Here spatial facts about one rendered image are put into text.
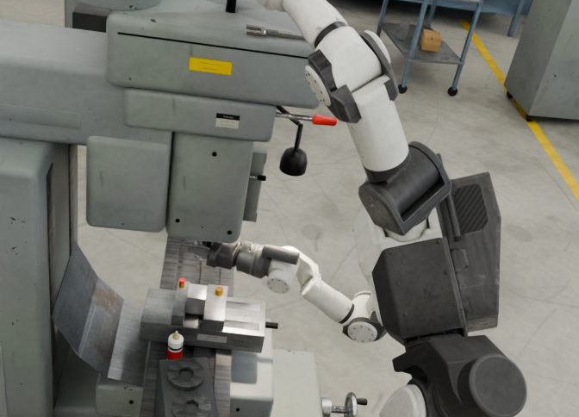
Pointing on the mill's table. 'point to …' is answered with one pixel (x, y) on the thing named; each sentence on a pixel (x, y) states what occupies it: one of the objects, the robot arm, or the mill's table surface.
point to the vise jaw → (214, 308)
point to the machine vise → (158, 332)
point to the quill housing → (208, 187)
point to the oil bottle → (175, 346)
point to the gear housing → (198, 115)
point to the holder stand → (184, 388)
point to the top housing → (208, 50)
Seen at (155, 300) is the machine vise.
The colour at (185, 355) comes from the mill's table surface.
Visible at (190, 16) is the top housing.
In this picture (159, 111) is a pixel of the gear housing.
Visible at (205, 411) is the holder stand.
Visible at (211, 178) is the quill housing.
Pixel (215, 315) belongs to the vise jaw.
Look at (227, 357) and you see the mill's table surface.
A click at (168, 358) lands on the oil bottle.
